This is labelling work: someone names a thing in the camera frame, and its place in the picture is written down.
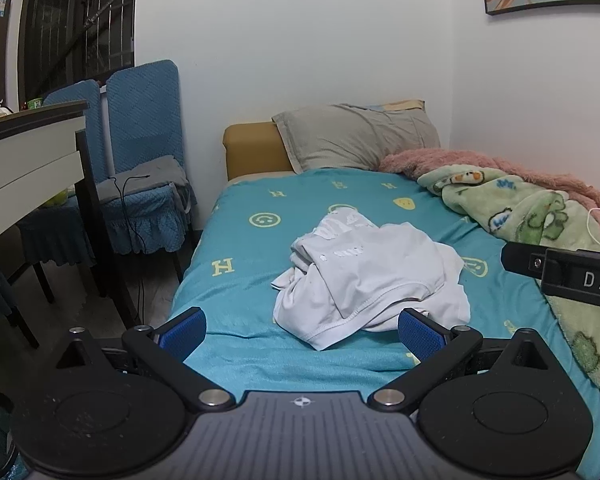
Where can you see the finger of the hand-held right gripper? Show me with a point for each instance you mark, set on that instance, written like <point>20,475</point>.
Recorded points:
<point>520,260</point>

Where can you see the bed with teal printed sheet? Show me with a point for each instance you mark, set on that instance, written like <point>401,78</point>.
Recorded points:
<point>240,305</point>

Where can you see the grey cloth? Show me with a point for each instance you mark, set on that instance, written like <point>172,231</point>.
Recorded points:
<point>155,175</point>

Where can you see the pink fuzzy blanket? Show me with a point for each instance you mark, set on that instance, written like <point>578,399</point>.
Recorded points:
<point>540,172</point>

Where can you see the white table with dark legs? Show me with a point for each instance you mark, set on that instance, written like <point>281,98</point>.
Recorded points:
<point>25,155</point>

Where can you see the dark window with grille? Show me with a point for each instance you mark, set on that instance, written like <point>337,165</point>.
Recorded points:
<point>75,20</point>

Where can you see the yellow padded headboard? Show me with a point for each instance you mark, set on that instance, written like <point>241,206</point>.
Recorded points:
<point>252,152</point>

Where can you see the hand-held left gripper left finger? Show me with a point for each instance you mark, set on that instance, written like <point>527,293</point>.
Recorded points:
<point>182,332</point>

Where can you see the green cartoon blanket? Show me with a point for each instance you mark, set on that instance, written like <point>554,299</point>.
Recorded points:
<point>530,215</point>

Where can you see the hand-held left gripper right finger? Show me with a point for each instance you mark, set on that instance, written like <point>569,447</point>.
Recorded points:
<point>422,335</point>

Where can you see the grey pillow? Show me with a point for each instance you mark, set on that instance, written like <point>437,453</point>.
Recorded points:
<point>355,135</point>

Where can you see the white t-shirt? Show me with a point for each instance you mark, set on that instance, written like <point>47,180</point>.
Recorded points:
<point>360,280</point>

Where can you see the yellow-green round object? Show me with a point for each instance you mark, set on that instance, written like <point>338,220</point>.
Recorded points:
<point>55,201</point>

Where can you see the yellow patterned pillow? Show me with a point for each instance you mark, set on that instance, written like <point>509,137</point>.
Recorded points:
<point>402,105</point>

